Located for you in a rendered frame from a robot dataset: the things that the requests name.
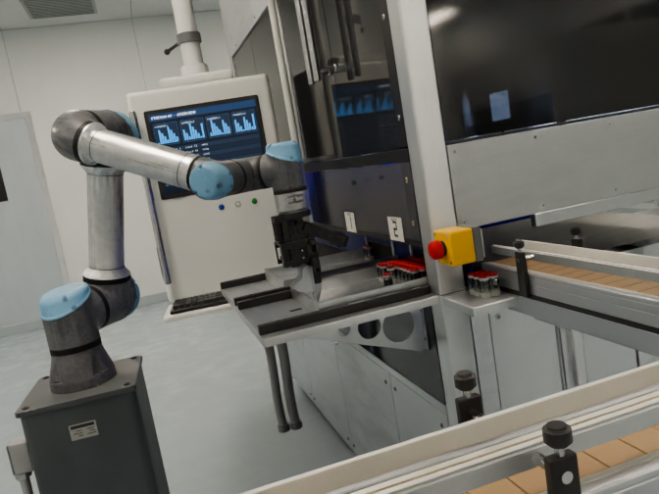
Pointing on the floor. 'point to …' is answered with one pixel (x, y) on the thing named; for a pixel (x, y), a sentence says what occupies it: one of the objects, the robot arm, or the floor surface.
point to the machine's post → (430, 184)
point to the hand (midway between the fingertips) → (318, 296)
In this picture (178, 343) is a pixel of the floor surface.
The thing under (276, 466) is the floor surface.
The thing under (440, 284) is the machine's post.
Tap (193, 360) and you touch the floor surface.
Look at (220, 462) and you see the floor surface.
